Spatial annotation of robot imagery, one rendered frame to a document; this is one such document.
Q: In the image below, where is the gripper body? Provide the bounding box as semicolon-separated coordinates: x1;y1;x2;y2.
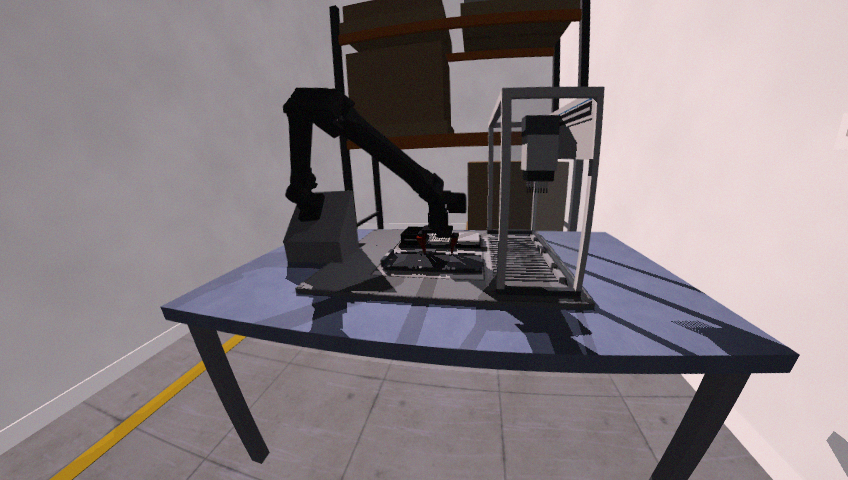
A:
417;212;458;238

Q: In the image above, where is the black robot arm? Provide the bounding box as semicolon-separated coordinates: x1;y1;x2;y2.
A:
283;88;466;228

